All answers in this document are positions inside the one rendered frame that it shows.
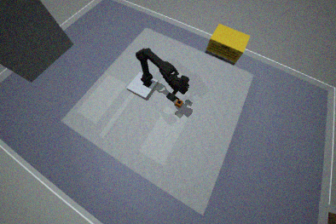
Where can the orange block with dark blue square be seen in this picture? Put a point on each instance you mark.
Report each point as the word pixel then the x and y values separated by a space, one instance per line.
pixel 179 103

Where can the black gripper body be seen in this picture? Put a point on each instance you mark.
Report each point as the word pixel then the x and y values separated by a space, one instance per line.
pixel 171 96

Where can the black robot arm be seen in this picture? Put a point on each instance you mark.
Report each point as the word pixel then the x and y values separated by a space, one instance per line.
pixel 165 68

